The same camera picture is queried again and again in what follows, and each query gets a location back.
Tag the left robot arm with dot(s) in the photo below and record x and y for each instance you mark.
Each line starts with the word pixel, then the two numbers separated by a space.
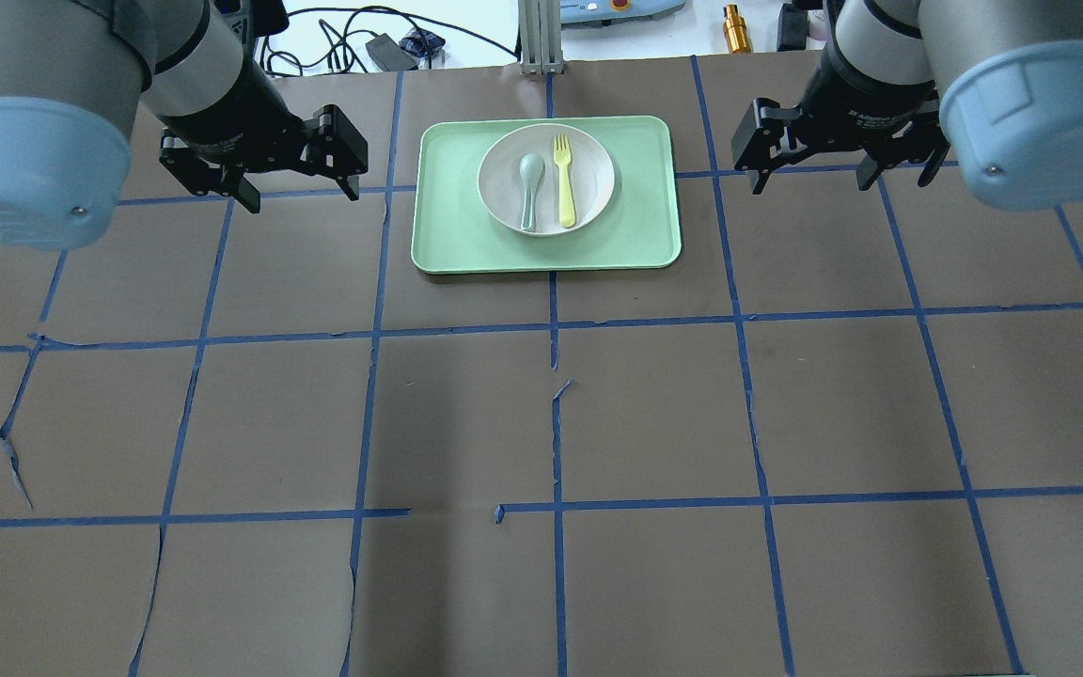
pixel 73 75

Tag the aluminium frame post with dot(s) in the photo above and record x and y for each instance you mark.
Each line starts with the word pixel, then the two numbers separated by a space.
pixel 538 31

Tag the yellow plastic fork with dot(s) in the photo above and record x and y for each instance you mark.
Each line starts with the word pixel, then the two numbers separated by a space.
pixel 563 157

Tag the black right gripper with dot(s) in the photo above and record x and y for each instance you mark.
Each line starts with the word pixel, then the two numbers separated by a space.
pixel 859 111

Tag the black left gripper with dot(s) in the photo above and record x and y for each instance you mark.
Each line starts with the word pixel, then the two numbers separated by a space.
pixel 239 115

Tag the mint green tray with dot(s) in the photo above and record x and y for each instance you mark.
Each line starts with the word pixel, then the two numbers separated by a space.
pixel 454 234

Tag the brass cylinder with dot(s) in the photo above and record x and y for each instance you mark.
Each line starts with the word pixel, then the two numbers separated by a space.
pixel 735 30

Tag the white round plate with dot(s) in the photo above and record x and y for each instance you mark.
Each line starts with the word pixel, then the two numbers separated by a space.
pixel 593 176

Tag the pale green spoon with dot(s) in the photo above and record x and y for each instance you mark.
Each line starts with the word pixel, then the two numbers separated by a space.
pixel 530 170

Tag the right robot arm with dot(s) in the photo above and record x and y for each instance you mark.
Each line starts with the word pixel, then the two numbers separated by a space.
pixel 998 85

